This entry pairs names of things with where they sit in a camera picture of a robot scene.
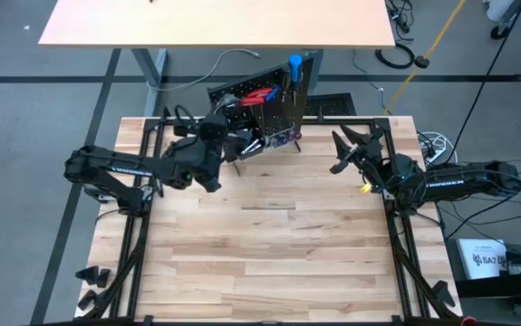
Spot short chrome hook rail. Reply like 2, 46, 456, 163
264, 120, 304, 149

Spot black floor grate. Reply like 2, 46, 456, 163
304, 92, 358, 118

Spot black table frame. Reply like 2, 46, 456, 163
74, 107, 465, 326

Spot white power strip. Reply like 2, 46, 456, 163
417, 130, 459, 167

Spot office chair base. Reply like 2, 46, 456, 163
484, 0, 521, 42

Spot white printed booklet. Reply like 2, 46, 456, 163
456, 238, 509, 281

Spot black metal pegboard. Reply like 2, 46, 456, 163
206, 53, 309, 177

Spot long black cable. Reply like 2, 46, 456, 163
449, 0, 521, 164

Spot black tangled floor cables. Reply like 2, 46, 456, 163
384, 0, 418, 35

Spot yellow cord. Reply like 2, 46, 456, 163
382, 0, 468, 115

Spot grey floor cable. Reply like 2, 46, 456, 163
145, 47, 262, 93

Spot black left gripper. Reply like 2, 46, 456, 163
196, 112, 232, 194

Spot light wooden desk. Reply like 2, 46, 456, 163
37, 0, 398, 118

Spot black coiled cable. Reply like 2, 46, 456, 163
374, 43, 416, 71

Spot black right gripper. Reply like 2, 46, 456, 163
330, 124, 400, 183

